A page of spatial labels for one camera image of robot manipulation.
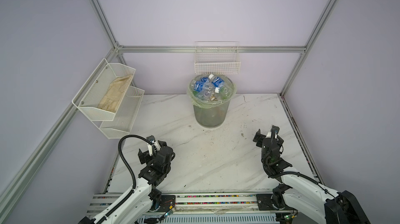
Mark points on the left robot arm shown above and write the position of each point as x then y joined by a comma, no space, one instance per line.
139,199

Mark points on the upper white mesh shelf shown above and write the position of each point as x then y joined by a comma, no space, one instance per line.
90,100

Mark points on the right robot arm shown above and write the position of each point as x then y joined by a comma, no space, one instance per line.
318,202

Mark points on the clear purple label bottle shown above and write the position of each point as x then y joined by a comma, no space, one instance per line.
207,92

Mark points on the mesh waste bin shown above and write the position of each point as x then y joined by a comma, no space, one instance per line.
212,117

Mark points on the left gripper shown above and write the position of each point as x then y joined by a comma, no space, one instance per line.
142,157

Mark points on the white wire wall basket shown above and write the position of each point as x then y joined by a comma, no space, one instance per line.
221,58

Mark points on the green bin liner bag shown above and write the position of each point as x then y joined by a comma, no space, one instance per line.
218,99

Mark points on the white mesh shelf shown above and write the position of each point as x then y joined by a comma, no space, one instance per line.
125,115
90,100

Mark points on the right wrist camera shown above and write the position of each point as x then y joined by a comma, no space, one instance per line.
273,133

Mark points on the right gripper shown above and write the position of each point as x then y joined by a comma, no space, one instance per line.
260,138

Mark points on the lower white mesh shelf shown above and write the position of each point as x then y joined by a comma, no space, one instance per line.
125,115

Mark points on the blue label water bottle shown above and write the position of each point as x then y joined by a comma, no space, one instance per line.
204,80

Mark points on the Pocari Sweat bottle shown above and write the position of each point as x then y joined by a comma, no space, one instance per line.
221,87

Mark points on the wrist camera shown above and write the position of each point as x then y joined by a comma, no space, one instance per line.
153,146
273,133

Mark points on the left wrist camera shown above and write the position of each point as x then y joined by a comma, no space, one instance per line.
153,146

